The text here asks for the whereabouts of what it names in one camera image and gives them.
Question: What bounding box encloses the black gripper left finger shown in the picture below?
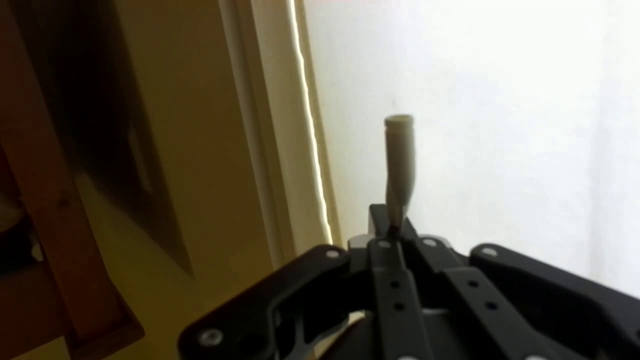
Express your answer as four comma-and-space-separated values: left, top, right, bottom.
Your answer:
175, 202, 428, 360

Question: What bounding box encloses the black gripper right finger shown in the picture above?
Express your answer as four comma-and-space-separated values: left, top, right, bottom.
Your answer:
398, 218, 640, 360

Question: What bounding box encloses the blind pull cord with tassel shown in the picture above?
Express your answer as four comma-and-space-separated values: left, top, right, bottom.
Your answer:
381, 111, 417, 235

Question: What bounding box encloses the white roman window blind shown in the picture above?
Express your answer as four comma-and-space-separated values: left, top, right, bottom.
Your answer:
297, 0, 640, 297

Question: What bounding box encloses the cream window frame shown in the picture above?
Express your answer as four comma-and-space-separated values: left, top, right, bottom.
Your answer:
217, 0, 345, 267

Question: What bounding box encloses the wooden bunk bed frame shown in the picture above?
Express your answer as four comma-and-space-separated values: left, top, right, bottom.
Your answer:
0, 0, 147, 360

